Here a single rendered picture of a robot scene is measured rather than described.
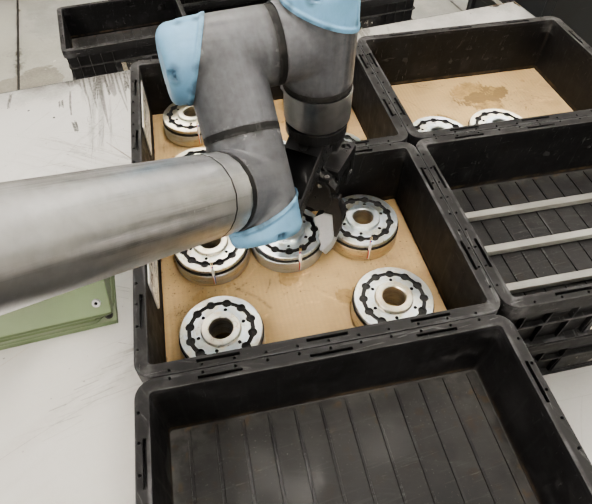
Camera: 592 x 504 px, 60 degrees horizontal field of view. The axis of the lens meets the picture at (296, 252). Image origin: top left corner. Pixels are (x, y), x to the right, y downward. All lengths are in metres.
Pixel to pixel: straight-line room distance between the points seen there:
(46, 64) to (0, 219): 2.72
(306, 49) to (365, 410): 0.40
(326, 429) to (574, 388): 0.41
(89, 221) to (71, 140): 0.90
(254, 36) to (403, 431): 0.44
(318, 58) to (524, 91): 0.68
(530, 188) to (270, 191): 0.54
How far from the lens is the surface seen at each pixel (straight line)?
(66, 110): 1.33
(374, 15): 2.00
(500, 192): 0.89
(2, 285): 0.31
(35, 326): 0.87
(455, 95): 1.08
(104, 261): 0.35
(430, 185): 0.72
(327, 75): 0.53
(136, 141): 0.82
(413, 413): 0.64
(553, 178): 0.95
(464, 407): 0.65
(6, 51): 3.23
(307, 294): 0.70
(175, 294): 0.72
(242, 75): 0.49
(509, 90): 1.13
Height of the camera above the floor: 1.41
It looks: 51 degrees down
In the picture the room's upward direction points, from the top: straight up
